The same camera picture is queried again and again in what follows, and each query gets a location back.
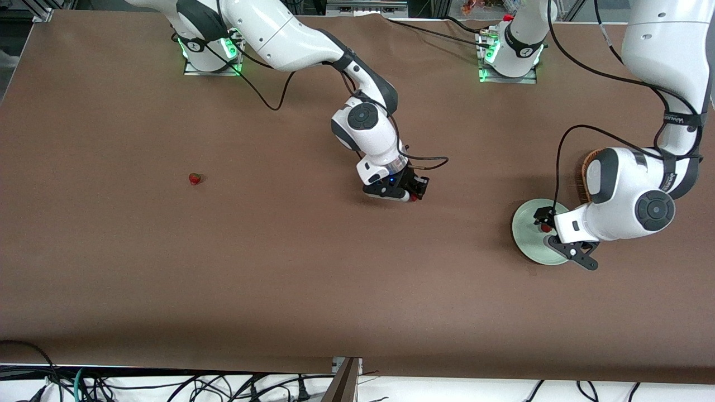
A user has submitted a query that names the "pale green round plate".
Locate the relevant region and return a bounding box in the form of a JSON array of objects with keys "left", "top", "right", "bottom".
[{"left": 512, "top": 198, "right": 576, "bottom": 266}]

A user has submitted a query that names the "brown wicker basket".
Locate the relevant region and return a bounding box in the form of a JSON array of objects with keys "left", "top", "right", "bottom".
[{"left": 575, "top": 148, "right": 615, "bottom": 205}]

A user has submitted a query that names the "brown table cover sheet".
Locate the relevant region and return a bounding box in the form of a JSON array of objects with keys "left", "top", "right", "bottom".
[{"left": 0, "top": 8, "right": 715, "bottom": 386}]

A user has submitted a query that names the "grey metal box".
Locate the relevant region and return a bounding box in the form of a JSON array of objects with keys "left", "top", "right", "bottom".
[{"left": 326, "top": 0, "right": 409, "bottom": 17}]

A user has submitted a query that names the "aluminium profile bar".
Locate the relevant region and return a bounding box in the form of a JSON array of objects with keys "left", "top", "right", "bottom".
[{"left": 321, "top": 356, "right": 364, "bottom": 402}]

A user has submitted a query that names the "long black cable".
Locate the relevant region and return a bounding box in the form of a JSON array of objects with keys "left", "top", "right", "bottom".
[
  {"left": 547, "top": 0, "right": 704, "bottom": 208},
  {"left": 204, "top": 42, "right": 449, "bottom": 170}
]

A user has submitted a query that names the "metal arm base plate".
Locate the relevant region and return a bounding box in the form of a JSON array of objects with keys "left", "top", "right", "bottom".
[
  {"left": 476, "top": 31, "right": 538, "bottom": 84},
  {"left": 183, "top": 25, "right": 242, "bottom": 76}
]

